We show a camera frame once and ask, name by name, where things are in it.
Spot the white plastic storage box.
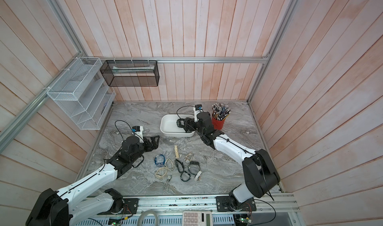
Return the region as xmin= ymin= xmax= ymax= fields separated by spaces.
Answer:
xmin=160 ymin=114 xmax=194 ymax=138

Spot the blue transparent watch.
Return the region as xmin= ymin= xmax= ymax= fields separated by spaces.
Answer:
xmin=154 ymin=154 xmax=166 ymax=168

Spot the black round watch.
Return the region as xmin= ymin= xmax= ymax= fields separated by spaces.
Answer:
xmin=188 ymin=161 xmax=200 ymax=176

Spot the white small watch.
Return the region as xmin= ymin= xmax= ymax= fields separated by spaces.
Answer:
xmin=194 ymin=171 xmax=202 ymax=181

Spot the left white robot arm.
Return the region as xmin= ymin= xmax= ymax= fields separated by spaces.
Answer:
xmin=26 ymin=136 xmax=160 ymax=226

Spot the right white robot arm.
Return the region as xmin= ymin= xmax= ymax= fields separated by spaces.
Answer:
xmin=177 ymin=112 xmax=280 ymax=206

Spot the tan band watch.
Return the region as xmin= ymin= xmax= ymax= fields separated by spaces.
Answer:
xmin=164 ymin=159 xmax=175 ymax=171

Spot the beige band watch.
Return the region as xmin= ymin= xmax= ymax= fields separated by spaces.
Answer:
xmin=155 ymin=167 xmax=168 ymax=179

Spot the gold metal watch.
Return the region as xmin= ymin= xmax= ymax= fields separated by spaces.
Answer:
xmin=184 ymin=153 xmax=193 ymax=164

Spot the silver metal watch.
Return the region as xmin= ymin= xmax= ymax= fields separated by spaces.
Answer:
xmin=163 ymin=175 xmax=172 ymax=189

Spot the small black watch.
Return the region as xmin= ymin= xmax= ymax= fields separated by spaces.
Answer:
xmin=180 ymin=171 xmax=191 ymax=182

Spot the red pen cup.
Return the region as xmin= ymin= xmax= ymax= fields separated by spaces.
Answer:
xmin=211 ymin=118 xmax=225 ymax=130

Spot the bundle of pens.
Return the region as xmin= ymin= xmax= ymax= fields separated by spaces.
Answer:
xmin=212 ymin=103 xmax=231 ymax=121

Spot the white calculator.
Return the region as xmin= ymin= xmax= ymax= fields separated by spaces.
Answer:
xmin=182 ymin=211 xmax=213 ymax=226

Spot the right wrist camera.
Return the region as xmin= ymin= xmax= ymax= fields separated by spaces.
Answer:
xmin=194 ymin=104 xmax=203 ymax=122

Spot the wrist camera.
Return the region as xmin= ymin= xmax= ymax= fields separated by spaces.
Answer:
xmin=132 ymin=126 xmax=144 ymax=143
xmin=194 ymin=104 xmax=203 ymax=122

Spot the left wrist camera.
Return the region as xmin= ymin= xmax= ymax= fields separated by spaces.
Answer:
xmin=132 ymin=126 xmax=144 ymax=143

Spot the black strap watch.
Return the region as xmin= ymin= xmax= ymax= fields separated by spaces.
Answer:
xmin=175 ymin=159 xmax=185 ymax=174

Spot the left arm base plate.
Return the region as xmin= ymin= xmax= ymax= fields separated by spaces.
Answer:
xmin=103 ymin=198 xmax=139 ymax=215

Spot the grey cable loop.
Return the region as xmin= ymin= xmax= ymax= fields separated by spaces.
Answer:
xmin=137 ymin=209 xmax=161 ymax=226

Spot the white wire mesh shelf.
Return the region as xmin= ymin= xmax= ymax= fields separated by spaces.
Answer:
xmin=47 ymin=57 xmax=116 ymax=130

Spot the black mesh wall basket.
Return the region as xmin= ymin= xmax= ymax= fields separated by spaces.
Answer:
xmin=100 ymin=59 xmax=160 ymax=87

